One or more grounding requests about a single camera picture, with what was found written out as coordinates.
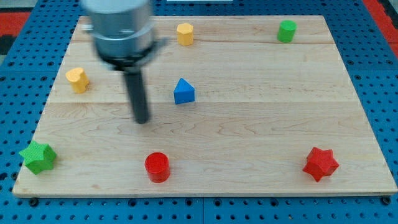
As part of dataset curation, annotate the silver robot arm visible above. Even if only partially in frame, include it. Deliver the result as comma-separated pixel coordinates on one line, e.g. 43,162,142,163
80,0,167,71

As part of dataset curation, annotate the red star block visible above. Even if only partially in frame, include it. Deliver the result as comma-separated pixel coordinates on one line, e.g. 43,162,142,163
302,147,340,182

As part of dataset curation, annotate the green star block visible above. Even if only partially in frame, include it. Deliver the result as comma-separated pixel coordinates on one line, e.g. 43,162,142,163
19,140,57,175

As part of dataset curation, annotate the blue triangle block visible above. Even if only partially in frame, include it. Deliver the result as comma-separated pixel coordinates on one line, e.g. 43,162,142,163
174,78,195,105

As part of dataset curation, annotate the wooden board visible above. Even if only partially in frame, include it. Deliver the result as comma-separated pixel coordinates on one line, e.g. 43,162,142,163
12,16,397,198

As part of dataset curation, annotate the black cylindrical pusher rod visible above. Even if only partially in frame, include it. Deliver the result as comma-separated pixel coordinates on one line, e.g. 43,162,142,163
123,67,150,124

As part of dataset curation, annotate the red cylinder block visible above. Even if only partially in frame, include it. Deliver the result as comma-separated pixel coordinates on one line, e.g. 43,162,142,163
144,152,170,183

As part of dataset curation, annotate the yellow hexagon block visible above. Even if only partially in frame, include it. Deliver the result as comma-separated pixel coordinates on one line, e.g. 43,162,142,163
177,23,194,46

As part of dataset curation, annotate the green cylinder block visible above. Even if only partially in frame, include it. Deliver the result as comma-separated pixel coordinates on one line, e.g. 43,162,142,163
277,20,297,43

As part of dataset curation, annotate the yellow heart block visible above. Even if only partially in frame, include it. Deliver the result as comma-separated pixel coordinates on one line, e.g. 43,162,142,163
65,67,90,93

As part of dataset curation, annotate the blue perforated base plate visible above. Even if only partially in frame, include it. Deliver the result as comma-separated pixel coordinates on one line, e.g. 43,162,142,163
1,0,397,223

